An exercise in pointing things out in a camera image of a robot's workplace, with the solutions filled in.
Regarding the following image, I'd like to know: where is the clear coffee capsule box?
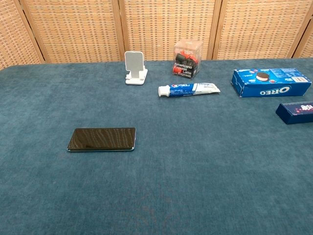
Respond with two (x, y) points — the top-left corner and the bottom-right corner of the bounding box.
(172, 40), (204, 79)

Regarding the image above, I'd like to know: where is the blue tablecloth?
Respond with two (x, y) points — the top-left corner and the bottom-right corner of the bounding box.
(0, 57), (313, 235)

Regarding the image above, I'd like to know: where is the dark blue small box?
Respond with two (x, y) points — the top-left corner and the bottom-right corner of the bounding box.
(275, 100), (313, 125)

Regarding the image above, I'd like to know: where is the black smartphone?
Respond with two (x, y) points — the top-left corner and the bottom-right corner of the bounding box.
(67, 127), (136, 152)

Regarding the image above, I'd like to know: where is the blue Oreo cookie box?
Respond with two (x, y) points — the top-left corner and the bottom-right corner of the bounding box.
(231, 68), (313, 98)

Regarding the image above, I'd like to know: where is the white blue toothpaste tube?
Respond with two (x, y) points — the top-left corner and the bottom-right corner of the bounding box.
(157, 82), (221, 98)

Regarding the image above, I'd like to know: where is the woven wicker folding screen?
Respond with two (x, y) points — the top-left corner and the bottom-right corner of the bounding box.
(0, 0), (313, 71)

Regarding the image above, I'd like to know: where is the white phone stand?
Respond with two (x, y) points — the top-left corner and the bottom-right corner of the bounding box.
(124, 50), (149, 85)

